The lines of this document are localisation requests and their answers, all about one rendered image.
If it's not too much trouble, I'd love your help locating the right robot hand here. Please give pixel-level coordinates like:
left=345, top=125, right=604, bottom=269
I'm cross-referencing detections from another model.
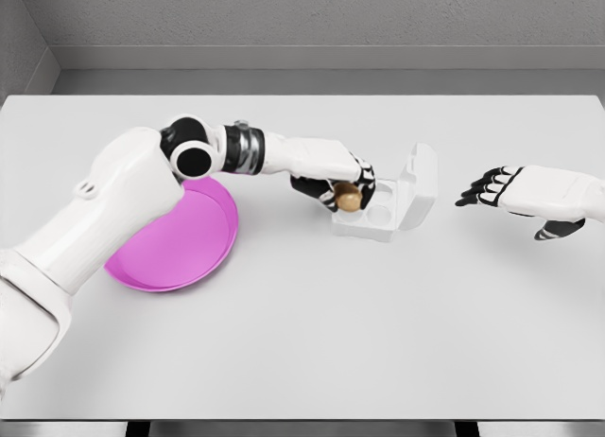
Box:
left=454, top=165, right=593, bottom=241

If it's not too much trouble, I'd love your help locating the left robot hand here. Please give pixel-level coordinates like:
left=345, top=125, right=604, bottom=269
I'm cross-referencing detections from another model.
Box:
left=282, top=137, right=377, bottom=215

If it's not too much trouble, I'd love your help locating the brown egg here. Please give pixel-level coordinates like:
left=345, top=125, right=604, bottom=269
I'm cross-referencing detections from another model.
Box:
left=334, top=182, right=363, bottom=213

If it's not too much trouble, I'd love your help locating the white egg box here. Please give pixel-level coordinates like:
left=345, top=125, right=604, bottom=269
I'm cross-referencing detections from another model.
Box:
left=330, top=142, right=439, bottom=245

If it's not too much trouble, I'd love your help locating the pink round plate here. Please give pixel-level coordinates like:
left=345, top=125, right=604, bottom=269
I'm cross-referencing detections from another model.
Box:
left=103, top=176, right=239, bottom=294

